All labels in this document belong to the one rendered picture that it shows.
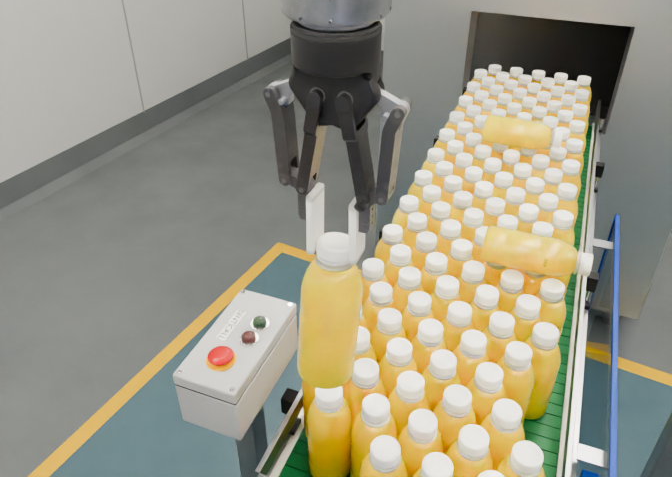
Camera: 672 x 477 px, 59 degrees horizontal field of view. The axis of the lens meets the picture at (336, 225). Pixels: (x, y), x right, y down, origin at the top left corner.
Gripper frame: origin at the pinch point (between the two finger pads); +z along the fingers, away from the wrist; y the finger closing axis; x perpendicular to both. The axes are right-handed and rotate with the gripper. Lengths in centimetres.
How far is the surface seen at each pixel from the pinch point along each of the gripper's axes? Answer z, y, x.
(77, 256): 140, -181, 121
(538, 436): 51, 26, 24
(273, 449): 43.0, -10.2, 0.9
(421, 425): 32.7, 10.1, 5.1
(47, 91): 89, -241, 183
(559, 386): 51, 29, 36
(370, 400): 32.7, 2.5, 6.5
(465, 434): 32.7, 15.8, 5.9
